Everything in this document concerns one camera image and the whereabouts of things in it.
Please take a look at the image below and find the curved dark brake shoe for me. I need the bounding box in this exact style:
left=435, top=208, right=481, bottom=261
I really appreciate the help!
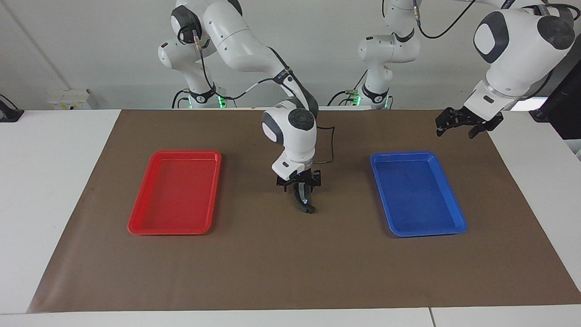
left=293, top=184, right=317, bottom=214

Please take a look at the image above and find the blue plastic tray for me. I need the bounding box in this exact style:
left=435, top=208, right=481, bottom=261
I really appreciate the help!
left=370, top=151, right=468, bottom=238

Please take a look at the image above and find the brown paper mat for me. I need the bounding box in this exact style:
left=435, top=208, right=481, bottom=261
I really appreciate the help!
left=26, top=109, right=581, bottom=314

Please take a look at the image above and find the black monitor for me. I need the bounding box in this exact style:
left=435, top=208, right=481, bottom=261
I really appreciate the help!
left=529, top=45, right=581, bottom=140

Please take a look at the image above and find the red plastic tray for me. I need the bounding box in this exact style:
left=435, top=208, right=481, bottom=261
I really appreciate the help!
left=128, top=150, right=222, bottom=236

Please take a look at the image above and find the black clamp device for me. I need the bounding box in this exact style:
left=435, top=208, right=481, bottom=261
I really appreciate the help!
left=0, top=94, right=24, bottom=123

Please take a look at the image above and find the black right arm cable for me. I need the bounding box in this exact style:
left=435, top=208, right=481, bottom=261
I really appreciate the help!
left=179, top=23, right=336, bottom=164

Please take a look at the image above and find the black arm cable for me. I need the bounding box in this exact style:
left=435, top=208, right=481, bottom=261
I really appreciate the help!
left=179, top=23, right=336, bottom=164
left=414, top=0, right=475, bottom=38

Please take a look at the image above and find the black base cable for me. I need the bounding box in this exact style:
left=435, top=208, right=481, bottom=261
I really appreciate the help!
left=328, top=70, right=369, bottom=108
left=171, top=88, right=192, bottom=109

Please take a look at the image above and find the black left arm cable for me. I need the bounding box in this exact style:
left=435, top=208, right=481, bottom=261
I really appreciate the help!
left=414, top=0, right=475, bottom=38

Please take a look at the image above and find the white wall socket box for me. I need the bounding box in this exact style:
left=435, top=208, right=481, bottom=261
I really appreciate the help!
left=47, top=89, right=94, bottom=110

